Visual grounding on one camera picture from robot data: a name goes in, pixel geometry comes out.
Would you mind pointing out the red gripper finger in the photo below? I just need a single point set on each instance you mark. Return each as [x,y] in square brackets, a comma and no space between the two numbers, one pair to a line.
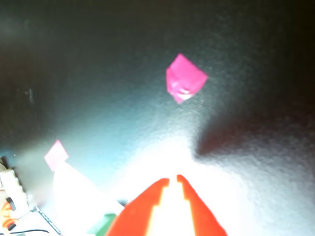
[204,218]
[133,216]

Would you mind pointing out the pink cube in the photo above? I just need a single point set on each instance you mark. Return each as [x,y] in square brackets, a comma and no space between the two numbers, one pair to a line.
[184,73]

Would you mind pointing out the green cube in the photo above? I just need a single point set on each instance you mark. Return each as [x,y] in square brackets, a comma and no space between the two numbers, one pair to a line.
[103,225]

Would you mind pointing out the pale pink tape square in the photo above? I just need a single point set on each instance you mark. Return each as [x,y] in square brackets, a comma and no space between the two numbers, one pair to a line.
[56,155]

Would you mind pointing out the white paper grid sheet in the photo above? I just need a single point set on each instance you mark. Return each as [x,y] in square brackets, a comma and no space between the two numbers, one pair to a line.
[73,196]

